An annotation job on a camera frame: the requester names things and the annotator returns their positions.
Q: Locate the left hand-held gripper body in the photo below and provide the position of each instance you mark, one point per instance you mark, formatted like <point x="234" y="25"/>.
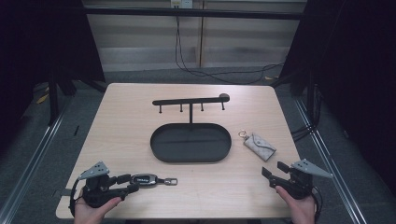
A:
<point x="96" y="194"/>

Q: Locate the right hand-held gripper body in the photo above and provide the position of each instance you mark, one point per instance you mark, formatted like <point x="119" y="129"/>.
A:
<point x="295" y="185"/>

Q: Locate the black car key fob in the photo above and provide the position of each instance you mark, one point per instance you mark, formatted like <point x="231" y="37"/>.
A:
<point x="144" y="179"/>

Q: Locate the grey key pouch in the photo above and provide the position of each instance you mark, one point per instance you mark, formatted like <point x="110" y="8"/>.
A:
<point x="261" y="146"/>

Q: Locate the black key rack with tray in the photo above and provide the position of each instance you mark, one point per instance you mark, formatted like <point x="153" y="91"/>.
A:
<point x="190" y="146"/>

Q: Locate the person's left hand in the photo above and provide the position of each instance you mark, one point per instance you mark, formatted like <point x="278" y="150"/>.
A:
<point x="93" y="213"/>

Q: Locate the person's right hand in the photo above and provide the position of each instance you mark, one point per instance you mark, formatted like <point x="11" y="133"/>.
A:
<point x="297" y="210"/>

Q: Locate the grey tape strip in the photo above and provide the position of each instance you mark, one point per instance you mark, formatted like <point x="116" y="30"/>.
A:
<point x="65" y="192"/>

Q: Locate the black metal stand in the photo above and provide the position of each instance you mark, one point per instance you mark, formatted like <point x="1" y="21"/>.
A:
<point x="53" y="99"/>

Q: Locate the yellow floor tape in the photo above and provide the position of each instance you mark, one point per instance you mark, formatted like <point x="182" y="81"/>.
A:
<point x="42" y="98"/>

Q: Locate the dark curtain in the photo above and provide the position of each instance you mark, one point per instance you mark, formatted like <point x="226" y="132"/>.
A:
<point x="358" y="77"/>
<point x="37" y="46"/>

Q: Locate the black horizontal bar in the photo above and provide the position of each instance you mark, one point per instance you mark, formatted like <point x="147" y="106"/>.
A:
<point x="193" y="13"/>

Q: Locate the aluminium floor rail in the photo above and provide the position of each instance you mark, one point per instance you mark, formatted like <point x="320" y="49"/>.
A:
<point x="330" y="168"/>
<point x="31" y="161"/>

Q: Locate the white wall outlet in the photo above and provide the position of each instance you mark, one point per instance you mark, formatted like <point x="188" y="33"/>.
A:
<point x="181" y="3"/>

